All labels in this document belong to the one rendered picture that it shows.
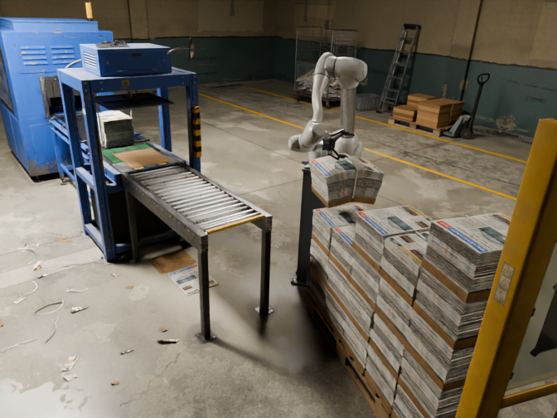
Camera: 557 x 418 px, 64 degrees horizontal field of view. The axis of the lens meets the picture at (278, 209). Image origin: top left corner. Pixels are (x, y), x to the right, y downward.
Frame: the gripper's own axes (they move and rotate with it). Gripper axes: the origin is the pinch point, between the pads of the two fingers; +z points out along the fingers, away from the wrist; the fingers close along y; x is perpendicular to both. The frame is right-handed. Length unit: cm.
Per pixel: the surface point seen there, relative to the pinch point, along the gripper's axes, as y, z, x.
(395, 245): 24, -14, 86
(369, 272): 52, -12, 67
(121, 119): 40, -137, -199
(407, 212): 22, 12, 56
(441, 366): 58, -11, 132
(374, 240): 32, -13, 67
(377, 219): 23, -9, 60
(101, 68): -17, -151, -132
